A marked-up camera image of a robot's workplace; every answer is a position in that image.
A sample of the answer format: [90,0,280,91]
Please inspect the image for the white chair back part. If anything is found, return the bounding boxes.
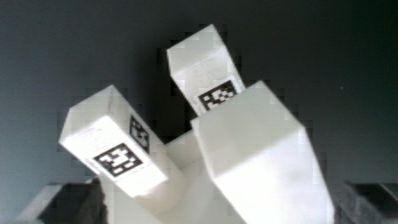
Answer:
[102,79,335,224]

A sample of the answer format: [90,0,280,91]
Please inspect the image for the white chair leg with tag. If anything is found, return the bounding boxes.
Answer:
[56,84,186,214]

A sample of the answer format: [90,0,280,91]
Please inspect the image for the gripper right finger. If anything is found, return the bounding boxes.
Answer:
[337,182,398,224]

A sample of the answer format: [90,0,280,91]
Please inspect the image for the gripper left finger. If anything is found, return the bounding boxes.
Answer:
[13,179,106,224]

